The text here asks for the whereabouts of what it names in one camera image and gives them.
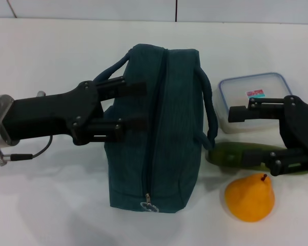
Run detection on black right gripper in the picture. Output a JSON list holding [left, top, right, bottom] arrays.
[[228, 94, 308, 177]]

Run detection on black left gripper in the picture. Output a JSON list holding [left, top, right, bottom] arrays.
[[2, 81, 105, 146]]

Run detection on dark teal fabric lunch bag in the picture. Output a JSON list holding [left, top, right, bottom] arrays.
[[93, 43, 219, 214]]

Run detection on green cucumber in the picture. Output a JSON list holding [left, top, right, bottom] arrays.
[[207, 141, 308, 175]]

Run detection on clear food box blue rim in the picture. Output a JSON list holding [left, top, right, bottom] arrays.
[[218, 72, 292, 134]]

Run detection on orange pear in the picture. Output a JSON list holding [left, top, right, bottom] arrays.
[[224, 173, 276, 222]]

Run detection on left arm grey cable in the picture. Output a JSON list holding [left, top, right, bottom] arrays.
[[0, 135, 53, 167]]

